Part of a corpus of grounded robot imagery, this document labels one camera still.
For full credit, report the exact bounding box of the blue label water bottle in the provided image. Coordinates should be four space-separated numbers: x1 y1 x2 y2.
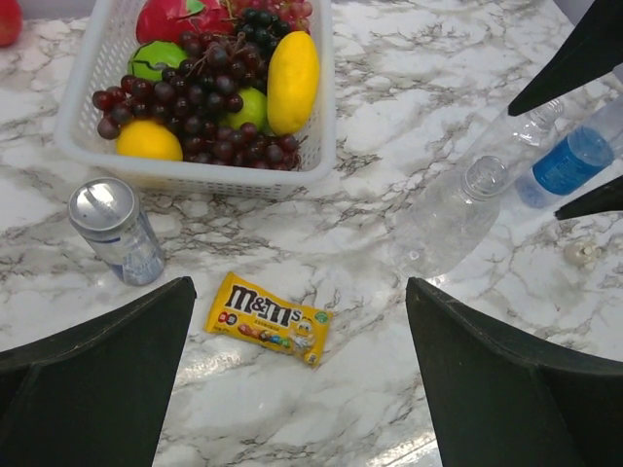
515 97 622 209

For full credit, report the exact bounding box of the green striped fruit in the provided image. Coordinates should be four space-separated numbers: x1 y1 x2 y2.
128 41 188 81

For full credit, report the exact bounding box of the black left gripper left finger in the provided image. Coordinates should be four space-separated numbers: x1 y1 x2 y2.
1 276 197 466

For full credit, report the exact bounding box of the dark red grape bunch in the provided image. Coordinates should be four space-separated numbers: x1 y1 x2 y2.
92 32 301 171

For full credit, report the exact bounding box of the yellow mango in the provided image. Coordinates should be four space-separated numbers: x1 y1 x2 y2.
267 31 320 136

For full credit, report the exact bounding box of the black grape bunch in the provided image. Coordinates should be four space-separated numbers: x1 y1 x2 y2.
235 8 291 55

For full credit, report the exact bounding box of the silver blue drink can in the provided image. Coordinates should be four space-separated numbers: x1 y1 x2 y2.
68 177 165 286

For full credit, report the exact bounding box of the green lime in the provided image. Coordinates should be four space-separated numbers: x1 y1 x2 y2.
219 88 268 129

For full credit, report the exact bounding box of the white plastic fruit basket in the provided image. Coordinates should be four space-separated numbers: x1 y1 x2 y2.
54 1 336 199

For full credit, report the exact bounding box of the yellow candy bag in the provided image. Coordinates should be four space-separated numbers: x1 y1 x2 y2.
203 271 334 367

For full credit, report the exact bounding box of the red apple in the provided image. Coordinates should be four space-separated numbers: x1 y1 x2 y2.
0 0 23 48

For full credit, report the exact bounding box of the yellow lemon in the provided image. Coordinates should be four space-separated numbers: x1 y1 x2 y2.
116 120 183 162

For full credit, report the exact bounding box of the clear transparent bottle cap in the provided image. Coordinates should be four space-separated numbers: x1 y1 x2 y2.
563 240 601 268

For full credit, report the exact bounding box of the small clear plastic bottle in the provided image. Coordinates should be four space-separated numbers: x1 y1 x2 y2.
389 156 509 278

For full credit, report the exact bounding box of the red dragon fruit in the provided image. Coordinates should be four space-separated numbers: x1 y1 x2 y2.
135 0 234 44

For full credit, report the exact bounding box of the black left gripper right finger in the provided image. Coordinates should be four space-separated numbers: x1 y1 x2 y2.
406 278 622 466

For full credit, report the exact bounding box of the tall clear plastic bottle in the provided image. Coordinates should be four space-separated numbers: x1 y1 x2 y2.
463 98 565 169

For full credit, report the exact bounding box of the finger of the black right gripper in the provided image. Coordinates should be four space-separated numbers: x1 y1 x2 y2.
507 0 622 116
555 175 623 220

